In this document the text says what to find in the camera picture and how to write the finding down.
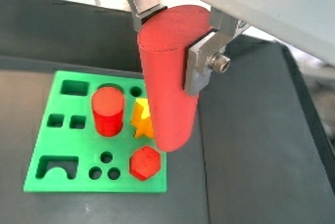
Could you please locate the pink-red oval peg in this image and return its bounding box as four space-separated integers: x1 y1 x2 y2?
139 5 210 152

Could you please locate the red round cylinder peg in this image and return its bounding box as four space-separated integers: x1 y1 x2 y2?
92 87 125 137

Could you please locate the yellow star-shaped peg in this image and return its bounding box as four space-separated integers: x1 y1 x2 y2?
132 98 155 138

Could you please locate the green shape-sorter block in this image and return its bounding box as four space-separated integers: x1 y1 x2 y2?
25 71 168 193

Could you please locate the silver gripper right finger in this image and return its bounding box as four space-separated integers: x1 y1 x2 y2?
186 8 251 96

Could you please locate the red hexagonal peg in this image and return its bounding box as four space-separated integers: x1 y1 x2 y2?
131 146 161 181

